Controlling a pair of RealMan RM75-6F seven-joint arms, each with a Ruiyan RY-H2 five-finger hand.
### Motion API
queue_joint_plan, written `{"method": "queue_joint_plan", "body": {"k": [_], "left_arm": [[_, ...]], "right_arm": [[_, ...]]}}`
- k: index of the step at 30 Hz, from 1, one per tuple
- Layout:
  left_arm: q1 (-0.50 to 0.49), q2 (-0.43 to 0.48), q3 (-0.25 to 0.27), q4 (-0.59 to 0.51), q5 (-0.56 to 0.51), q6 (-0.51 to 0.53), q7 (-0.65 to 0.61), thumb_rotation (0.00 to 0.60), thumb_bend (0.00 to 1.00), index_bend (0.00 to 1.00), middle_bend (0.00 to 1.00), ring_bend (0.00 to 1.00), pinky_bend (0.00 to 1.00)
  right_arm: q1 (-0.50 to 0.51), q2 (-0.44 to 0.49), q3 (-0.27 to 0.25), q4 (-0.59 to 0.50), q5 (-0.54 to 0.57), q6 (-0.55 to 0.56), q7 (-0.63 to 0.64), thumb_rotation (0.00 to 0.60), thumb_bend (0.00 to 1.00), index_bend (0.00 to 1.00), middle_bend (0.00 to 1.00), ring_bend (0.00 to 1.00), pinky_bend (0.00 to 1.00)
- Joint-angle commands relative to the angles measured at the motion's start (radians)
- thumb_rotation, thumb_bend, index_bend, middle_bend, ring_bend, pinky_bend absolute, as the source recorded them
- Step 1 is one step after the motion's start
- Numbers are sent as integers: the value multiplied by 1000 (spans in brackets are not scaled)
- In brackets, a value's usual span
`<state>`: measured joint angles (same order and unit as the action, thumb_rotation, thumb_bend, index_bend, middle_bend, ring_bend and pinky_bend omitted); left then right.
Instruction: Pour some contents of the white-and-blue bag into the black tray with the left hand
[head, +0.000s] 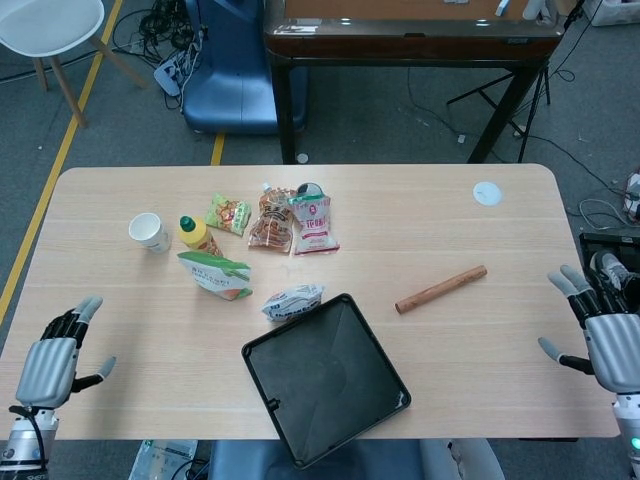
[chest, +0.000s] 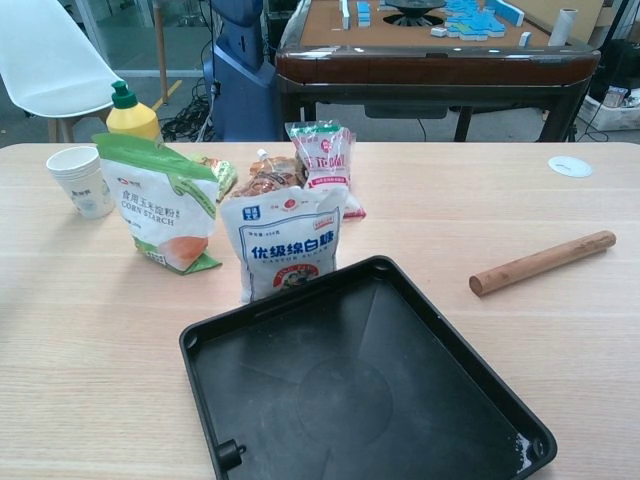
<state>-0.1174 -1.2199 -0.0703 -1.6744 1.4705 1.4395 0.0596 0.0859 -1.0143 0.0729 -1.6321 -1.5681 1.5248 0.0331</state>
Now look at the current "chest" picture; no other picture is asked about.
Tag brown sauce pouch with spout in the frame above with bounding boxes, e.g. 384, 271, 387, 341
234, 148, 307, 201

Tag pink and white snack bag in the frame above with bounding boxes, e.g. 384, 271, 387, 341
284, 119, 369, 221

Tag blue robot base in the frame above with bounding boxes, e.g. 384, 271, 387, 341
202, 0, 282, 144

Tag white round table grommet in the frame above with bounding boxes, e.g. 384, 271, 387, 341
547, 155, 594, 178

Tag green snack packet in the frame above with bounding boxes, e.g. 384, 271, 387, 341
192, 153, 238, 204

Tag white chair wooden legs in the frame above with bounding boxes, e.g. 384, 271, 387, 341
0, 0, 127, 145

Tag white storage box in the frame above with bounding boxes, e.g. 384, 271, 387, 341
582, 85, 640, 132

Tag yellow bottle green cap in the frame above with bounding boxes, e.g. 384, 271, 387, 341
105, 80, 162, 149

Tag black plastic tray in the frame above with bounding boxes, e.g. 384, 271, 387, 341
178, 254, 559, 480

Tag white paper cup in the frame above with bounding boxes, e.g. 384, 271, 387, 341
46, 146, 115, 220

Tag black floor cable bundle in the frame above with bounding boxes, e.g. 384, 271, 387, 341
160, 87, 222, 144

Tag green and white snack bag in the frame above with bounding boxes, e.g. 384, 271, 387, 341
92, 132, 224, 276

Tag wooden rolling pin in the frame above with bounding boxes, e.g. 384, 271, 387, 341
468, 230, 617, 300

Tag brown mahjong table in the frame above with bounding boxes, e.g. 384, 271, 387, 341
274, 0, 602, 144

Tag white sugar packet blue print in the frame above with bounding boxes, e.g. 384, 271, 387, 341
219, 185, 350, 305

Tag white paper roll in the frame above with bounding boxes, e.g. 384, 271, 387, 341
548, 8, 581, 48

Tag black mahjong table centre dome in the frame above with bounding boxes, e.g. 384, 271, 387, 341
377, 0, 447, 29

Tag blue mahjong tile cluster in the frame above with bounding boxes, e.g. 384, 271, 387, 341
443, 0, 525, 41

